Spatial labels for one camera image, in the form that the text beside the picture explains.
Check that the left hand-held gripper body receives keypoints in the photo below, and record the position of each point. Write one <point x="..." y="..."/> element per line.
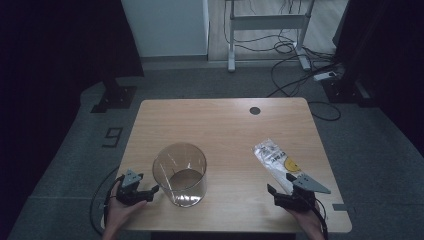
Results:
<point x="130" y="180"/>

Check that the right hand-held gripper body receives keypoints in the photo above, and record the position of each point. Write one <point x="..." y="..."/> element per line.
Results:
<point x="308" y="185"/>

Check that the clear plastic bag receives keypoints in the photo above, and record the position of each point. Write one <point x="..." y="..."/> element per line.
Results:
<point x="275" y="160"/>

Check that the clear plastic cylinder bin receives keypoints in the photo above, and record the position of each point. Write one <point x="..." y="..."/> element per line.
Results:
<point x="181" y="186"/>

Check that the person's right hand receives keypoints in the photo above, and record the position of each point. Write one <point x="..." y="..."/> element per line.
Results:
<point x="308" y="220"/>

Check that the person's left hand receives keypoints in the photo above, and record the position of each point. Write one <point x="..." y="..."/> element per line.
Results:
<point x="116" y="213"/>

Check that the black round table grommet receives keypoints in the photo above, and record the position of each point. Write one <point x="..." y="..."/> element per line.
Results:
<point x="255" y="110"/>

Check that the black stand base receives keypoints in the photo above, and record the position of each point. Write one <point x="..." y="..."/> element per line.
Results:
<point x="116" y="96"/>
<point x="343" y="91"/>

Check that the white power strip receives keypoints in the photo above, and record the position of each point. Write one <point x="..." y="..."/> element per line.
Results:
<point x="324" y="76"/>

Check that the dark curtain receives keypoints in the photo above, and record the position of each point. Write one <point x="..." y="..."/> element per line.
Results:
<point x="393" y="50"/>
<point x="50" y="50"/>

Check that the white cabinet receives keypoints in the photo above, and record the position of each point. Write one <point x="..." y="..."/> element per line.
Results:
<point x="166" y="26"/>

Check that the white metal stand frame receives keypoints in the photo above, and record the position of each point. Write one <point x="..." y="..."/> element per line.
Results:
<point x="266" y="21"/>

